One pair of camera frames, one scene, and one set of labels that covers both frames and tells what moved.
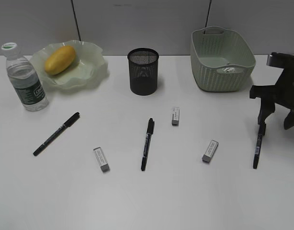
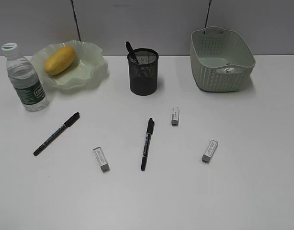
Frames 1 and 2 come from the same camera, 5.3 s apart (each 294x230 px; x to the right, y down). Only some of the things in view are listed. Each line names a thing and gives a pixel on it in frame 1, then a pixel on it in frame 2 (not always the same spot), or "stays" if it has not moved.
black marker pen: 67,124 stays
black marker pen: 257,150 → 131,52
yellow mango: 60,60 stays
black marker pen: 149,133 stays
